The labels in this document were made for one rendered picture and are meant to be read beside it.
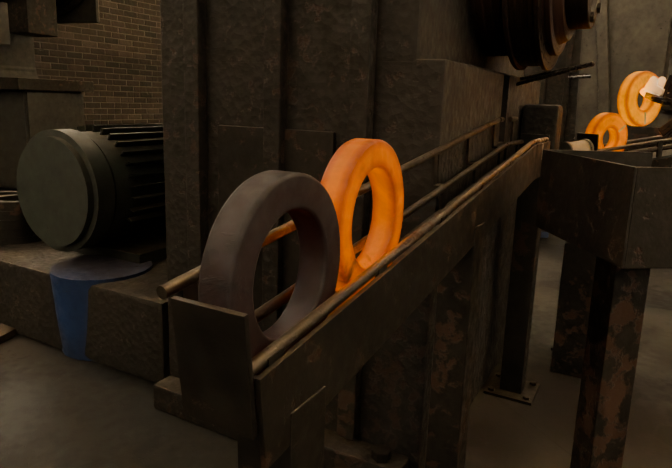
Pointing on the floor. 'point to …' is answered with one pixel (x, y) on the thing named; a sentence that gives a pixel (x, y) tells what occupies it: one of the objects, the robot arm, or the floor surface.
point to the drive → (94, 240)
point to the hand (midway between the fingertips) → (641, 92)
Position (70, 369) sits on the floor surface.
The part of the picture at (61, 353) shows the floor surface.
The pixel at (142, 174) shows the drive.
